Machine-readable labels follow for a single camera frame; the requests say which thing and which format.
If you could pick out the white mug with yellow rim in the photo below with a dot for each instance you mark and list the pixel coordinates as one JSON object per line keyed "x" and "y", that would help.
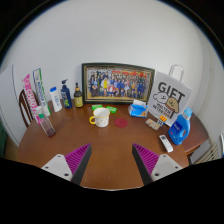
{"x": 101, "y": 117}

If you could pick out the white printed paper gift bag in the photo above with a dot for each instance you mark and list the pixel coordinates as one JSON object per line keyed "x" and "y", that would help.
{"x": 170, "y": 96}

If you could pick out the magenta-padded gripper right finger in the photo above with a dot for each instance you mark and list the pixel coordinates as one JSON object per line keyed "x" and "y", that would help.
{"x": 166, "y": 165}

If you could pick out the flat round red coaster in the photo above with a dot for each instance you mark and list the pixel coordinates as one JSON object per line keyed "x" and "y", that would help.
{"x": 121, "y": 122}

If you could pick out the dark blue pump bottle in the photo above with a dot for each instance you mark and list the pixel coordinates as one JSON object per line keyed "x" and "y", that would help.
{"x": 66, "y": 96}

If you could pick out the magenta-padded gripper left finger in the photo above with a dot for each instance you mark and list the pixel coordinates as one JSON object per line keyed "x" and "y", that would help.
{"x": 56, "y": 165}

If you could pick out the white radiator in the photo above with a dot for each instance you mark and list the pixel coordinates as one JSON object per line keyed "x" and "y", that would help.
{"x": 208, "y": 154}

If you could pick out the brown wooden chair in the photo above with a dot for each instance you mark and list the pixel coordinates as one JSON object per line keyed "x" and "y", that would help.
{"x": 22, "y": 106}

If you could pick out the blue detergent bottle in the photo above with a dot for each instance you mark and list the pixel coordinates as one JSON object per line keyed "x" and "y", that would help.
{"x": 179, "y": 130}

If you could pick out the blue tissue pack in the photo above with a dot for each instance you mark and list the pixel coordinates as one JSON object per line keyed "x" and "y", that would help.
{"x": 138, "y": 110}

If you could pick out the amber pump bottle yellow label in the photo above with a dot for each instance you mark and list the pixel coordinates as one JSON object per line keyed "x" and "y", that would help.
{"x": 78, "y": 99}

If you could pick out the small floral pouch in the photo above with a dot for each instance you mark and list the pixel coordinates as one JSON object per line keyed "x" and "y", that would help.
{"x": 152, "y": 124}

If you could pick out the white bottle with blue cap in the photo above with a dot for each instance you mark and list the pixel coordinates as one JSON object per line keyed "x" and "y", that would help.
{"x": 56, "y": 100}

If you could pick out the black-framed group picture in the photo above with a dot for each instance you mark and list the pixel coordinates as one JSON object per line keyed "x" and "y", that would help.
{"x": 116, "y": 83}

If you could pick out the small puzzle cube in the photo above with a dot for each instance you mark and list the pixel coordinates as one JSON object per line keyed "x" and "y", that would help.
{"x": 162, "y": 120}

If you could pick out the white remote control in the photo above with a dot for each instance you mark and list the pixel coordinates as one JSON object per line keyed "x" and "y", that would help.
{"x": 166, "y": 143}

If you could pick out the pink shuttlecock tube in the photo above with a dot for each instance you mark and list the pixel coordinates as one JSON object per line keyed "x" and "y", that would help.
{"x": 30, "y": 96}

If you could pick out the clear green-labelled drink bottle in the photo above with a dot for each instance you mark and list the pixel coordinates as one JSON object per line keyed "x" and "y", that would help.
{"x": 46, "y": 124}

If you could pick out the white shuttlecock tube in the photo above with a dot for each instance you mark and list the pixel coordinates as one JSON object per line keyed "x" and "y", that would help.
{"x": 41, "y": 91}

